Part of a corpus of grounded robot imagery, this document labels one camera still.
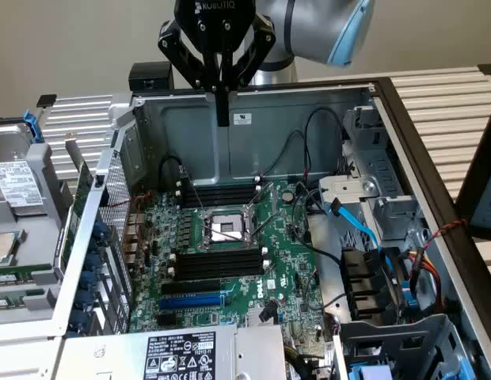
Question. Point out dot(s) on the silver chipset heatsink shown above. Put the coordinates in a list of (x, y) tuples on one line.
[(253, 318)]

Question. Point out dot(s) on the long black expansion slot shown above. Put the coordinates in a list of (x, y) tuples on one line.
[(190, 287)]

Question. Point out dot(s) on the grey metal disk bay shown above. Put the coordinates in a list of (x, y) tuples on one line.
[(368, 186)]

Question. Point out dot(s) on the blue card retention clip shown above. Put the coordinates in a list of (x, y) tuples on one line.
[(84, 299), (100, 231), (88, 280), (94, 261), (78, 318)]

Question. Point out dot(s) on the round coin battery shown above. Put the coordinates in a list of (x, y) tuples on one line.
[(288, 196)]

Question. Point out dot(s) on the green Dell motherboard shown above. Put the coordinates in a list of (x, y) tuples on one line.
[(281, 253)]

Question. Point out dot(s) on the green graphics card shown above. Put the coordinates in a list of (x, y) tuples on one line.
[(81, 190)]

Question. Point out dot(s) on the grey power supply with label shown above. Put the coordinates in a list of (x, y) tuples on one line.
[(111, 356)]

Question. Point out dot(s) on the short black expansion slot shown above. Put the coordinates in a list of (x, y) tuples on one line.
[(167, 320)]

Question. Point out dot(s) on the black RAM slot bank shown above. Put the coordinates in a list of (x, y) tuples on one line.
[(218, 194), (218, 265)]

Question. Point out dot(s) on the silver hard disk with label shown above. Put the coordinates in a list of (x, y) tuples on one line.
[(16, 182)]

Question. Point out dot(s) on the open grey PC case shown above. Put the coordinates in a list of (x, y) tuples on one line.
[(198, 138)]

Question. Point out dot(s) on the black table end cap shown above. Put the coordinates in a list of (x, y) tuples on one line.
[(46, 100), (488, 69)]

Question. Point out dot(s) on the thin metal locking lever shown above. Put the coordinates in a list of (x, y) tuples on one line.
[(225, 233)]

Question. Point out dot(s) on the metal socket cover frame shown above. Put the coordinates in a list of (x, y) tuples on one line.
[(271, 198)]

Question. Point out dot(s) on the white case label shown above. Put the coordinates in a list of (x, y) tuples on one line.
[(242, 118)]

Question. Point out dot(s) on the CPU socket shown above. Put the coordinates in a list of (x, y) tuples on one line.
[(225, 227)]

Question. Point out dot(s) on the blue expansion slot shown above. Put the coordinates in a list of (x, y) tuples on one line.
[(190, 302)]

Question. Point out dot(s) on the grey parts rack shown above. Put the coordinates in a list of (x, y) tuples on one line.
[(39, 166)]

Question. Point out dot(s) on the black fan shroud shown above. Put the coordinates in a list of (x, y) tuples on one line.
[(360, 277)]

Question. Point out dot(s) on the metal rear port block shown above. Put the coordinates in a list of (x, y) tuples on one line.
[(134, 237)]

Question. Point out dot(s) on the dark framed box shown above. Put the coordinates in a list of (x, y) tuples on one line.
[(479, 190)]

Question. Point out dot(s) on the black box with port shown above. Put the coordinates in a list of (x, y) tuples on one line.
[(150, 75)]

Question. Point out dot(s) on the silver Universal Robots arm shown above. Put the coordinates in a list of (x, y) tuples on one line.
[(309, 23)]

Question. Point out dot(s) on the silver CPU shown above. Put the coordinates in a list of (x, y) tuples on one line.
[(4, 245)]

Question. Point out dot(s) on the grey drive cage with blue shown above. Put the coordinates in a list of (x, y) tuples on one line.
[(388, 336)]

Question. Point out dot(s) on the blue disk carrier clip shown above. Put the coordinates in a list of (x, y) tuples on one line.
[(31, 124)]

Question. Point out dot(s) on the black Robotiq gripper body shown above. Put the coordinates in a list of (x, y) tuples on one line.
[(214, 23)]

